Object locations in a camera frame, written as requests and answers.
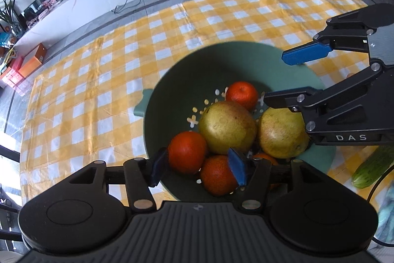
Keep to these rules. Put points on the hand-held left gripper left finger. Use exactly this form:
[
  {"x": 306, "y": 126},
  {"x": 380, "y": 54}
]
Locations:
[{"x": 158, "y": 167}]

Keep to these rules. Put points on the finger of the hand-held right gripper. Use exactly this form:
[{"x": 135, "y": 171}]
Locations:
[
  {"x": 286, "y": 99},
  {"x": 304, "y": 53}
]

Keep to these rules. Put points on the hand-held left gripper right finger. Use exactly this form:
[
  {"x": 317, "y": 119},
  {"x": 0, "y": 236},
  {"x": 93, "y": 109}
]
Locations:
[{"x": 237, "y": 167}]

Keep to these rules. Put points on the brownish pear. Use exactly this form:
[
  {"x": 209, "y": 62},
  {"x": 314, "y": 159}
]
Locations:
[{"x": 281, "y": 135}]

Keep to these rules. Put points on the teal striped blanket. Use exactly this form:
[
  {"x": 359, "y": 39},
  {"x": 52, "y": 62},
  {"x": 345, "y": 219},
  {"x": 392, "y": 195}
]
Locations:
[{"x": 386, "y": 213}]

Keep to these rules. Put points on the stack of pink boxes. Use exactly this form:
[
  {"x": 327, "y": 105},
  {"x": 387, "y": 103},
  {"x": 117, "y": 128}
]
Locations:
[{"x": 12, "y": 73}]

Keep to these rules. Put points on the small orange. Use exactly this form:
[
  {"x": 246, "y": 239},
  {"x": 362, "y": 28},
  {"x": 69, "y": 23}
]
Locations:
[
  {"x": 215, "y": 176},
  {"x": 266, "y": 158},
  {"x": 186, "y": 152},
  {"x": 241, "y": 95}
]

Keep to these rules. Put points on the green plant in glass vase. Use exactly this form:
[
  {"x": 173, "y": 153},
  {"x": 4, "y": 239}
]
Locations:
[{"x": 9, "y": 13}]

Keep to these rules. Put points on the green cucumber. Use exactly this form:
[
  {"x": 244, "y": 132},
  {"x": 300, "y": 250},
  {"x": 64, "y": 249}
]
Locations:
[{"x": 371, "y": 169}]

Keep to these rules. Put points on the green colander bowl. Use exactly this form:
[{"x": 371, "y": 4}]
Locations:
[{"x": 190, "y": 87}]

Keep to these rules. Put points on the yellow pear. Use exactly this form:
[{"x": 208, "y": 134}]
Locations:
[{"x": 226, "y": 127}]

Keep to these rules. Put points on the orange cardboard box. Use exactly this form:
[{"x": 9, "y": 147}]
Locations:
[{"x": 30, "y": 61}]

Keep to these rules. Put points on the yellow checkered tablecloth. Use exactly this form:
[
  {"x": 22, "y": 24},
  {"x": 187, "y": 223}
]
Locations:
[{"x": 92, "y": 96}]

